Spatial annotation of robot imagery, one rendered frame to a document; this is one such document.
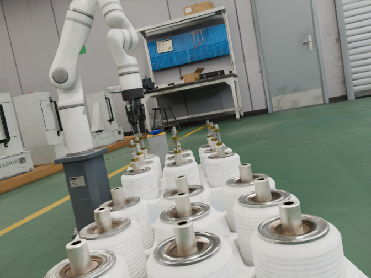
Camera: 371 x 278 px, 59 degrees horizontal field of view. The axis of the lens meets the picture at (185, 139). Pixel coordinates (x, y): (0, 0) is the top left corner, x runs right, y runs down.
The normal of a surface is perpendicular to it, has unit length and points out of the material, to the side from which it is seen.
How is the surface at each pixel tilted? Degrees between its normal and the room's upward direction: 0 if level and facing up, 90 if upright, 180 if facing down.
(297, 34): 90
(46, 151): 90
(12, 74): 90
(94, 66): 90
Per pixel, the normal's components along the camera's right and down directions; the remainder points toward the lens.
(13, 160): 0.95, -0.15
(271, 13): -0.27, 0.14
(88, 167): 0.46, 0.00
